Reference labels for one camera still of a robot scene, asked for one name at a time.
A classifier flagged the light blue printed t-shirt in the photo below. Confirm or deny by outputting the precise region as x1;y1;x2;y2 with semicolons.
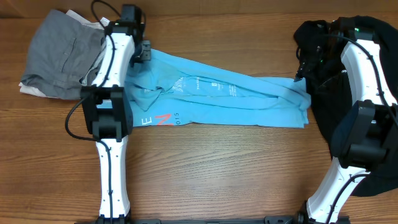
125;50;311;128

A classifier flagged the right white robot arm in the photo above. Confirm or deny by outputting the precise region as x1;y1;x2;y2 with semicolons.
292;16;397;223

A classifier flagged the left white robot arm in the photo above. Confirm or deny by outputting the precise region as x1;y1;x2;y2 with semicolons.
81;4;150;223

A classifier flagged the black t-shirt white logo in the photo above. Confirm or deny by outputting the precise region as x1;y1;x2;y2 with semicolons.
293;16;398;197

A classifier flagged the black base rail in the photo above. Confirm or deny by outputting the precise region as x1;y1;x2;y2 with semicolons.
78;216;317;224

